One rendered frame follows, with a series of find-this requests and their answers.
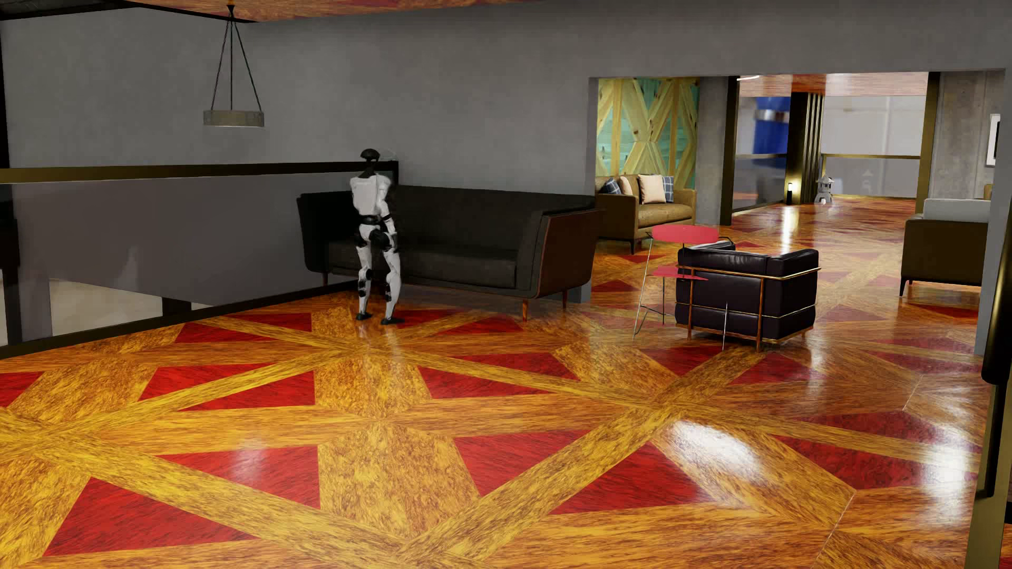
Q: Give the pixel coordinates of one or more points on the dark teal sofa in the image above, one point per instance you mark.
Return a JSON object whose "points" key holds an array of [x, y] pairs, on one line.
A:
{"points": [[474, 237]]}

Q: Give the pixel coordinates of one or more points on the dark railing with glass panel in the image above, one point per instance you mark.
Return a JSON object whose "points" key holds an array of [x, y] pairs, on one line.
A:
{"points": [[118, 237]]}

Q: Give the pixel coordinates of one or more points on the black leather armchair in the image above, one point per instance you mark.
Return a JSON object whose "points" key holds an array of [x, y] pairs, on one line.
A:
{"points": [[747, 288]]}

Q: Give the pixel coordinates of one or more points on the framed wall picture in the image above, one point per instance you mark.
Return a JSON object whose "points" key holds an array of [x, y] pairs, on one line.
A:
{"points": [[993, 139]]}

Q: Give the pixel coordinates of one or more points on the brown sofa with cushions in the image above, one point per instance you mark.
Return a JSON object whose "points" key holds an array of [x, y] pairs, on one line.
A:
{"points": [[644, 213]]}

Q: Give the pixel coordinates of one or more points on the dark armchair with grey cushion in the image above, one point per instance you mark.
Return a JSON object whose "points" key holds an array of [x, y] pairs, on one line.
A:
{"points": [[945, 245]]}

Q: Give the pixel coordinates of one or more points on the beige square cushion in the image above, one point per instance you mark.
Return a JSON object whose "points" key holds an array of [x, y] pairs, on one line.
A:
{"points": [[652, 189]]}

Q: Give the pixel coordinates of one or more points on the red two-tier side table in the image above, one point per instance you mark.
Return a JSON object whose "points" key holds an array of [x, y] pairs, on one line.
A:
{"points": [[684, 235]]}

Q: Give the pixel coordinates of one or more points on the white humanoid robot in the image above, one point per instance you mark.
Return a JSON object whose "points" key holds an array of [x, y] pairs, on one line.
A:
{"points": [[371, 207]]}

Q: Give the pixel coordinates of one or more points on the blue plaid cushion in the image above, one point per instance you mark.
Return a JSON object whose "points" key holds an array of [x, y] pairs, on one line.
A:
{"points": [[609, 187]]}

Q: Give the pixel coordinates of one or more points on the small white stone lantern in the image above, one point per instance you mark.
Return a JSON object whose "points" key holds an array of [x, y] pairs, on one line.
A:
{"points": [[824, 190]]}

